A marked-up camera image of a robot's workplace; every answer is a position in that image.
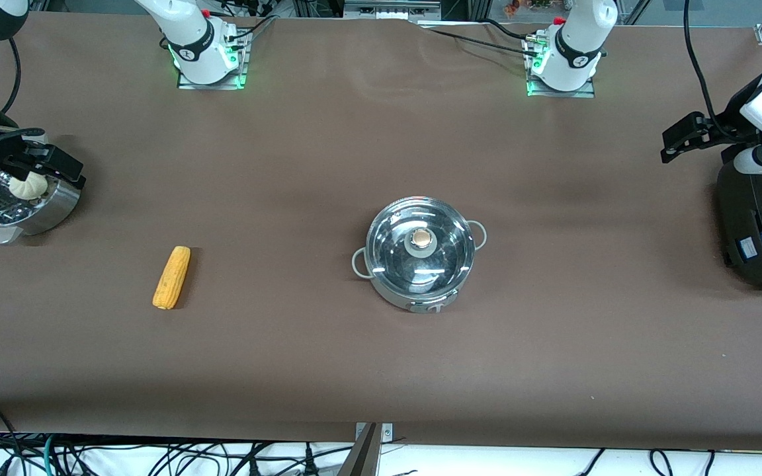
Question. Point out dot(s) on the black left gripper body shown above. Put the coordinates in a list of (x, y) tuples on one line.
[(729, 121)]

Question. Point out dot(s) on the yellow corn cob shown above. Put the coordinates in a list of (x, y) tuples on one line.
[(171, 277)]

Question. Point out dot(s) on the glass pot lid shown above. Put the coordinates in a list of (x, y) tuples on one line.
[(394, 251)]

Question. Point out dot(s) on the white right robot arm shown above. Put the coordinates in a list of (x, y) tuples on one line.
[(196, 39)]

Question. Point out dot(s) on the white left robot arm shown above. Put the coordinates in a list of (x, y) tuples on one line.
[(576, 39)]

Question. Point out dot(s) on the stainless steel pot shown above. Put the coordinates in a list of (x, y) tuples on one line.
[(387, 294)]

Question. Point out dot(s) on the stainless steel steamer basket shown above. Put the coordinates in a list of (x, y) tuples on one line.
[(50, 206)]

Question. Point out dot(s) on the white steamed bun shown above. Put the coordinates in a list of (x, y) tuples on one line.
[(29, 188)]

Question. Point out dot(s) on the black rice cooker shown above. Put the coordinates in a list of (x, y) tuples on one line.
[(761, 225)]

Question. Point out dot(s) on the brown table mat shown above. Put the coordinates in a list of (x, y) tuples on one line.
[(288, 165)]

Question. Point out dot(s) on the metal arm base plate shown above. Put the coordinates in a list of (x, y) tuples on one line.
[(563, 94), (212, 86)]

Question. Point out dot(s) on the aluminium frame profile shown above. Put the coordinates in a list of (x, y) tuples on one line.
[(387, 10)]

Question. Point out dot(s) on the dark camera stand post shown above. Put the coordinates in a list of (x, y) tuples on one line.
[(362, 459)]

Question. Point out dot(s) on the small metal edge bracket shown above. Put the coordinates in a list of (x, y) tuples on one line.
[(387, 433)]

